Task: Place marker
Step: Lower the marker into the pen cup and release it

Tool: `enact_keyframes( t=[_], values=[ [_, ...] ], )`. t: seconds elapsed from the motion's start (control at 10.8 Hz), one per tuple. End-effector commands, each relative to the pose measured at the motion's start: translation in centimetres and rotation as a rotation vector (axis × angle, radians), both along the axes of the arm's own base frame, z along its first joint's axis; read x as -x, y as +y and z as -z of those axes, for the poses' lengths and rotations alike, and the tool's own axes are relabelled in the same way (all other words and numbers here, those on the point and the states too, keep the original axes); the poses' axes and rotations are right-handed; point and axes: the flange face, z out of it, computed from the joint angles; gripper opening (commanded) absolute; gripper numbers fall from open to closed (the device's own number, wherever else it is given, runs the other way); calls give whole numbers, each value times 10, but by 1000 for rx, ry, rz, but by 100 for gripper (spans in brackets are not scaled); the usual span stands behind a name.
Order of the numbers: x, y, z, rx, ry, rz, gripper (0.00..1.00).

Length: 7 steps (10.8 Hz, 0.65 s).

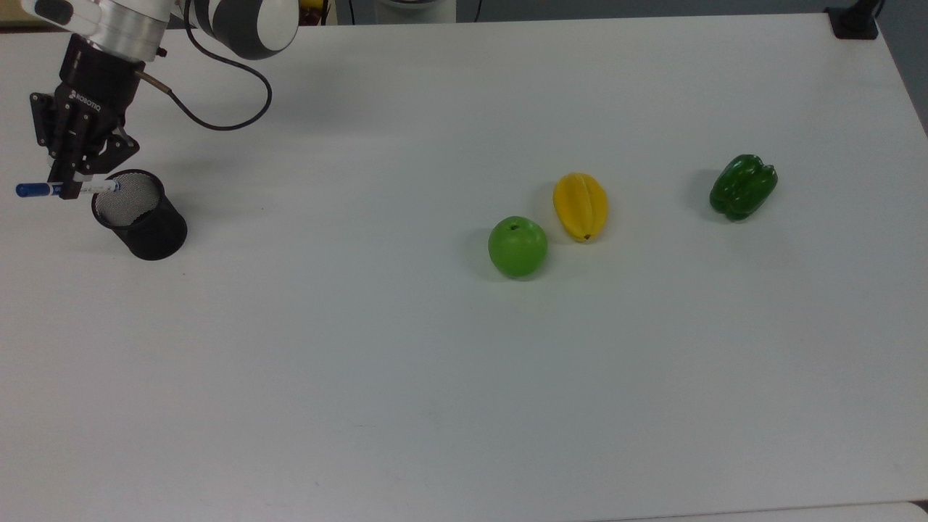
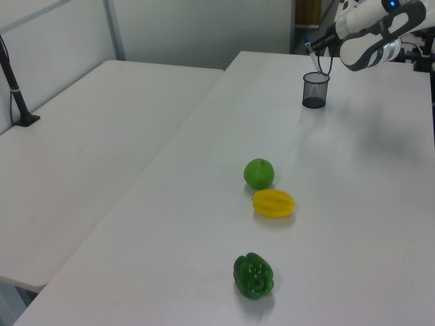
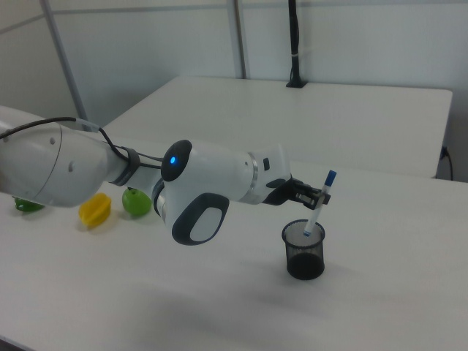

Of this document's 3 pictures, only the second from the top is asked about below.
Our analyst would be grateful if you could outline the wooden door panel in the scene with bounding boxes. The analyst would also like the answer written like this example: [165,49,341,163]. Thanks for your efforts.
[294,0,323,29]

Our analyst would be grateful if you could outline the white empty table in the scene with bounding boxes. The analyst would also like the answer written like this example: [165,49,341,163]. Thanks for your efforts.
[0,60,225,293]

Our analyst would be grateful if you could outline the black stand equipment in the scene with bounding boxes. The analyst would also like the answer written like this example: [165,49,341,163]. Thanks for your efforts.
[400,29,435,73]

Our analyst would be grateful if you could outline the black pole with base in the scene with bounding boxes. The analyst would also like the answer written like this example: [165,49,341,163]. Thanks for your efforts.
[0,33,41,128]

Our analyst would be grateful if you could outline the green bell pepper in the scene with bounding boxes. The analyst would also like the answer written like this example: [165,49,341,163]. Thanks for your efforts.
[232,252,275,300]

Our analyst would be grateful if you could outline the white marker with blue cap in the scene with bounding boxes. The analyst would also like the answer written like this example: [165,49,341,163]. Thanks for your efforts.
[302,33,321,74]

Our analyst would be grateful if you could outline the green apple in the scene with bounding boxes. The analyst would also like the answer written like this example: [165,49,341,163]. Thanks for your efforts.
[243,158,275,190]

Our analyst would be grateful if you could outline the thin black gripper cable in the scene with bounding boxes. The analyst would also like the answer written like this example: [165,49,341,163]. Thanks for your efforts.
[317,50,336,75]

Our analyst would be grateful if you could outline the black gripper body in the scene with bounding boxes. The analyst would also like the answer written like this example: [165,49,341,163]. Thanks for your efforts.
[322,24,342,47]

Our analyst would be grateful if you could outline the grey partition post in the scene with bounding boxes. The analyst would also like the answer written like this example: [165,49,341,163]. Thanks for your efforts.
[103,0,127,62]

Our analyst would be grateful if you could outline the yellow star fruit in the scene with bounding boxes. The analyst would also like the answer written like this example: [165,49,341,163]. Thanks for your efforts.
[251,189,296,218]

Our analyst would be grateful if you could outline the black mesh pen cup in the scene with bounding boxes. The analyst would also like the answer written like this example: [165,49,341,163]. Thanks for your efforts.
[302,71,330,109]

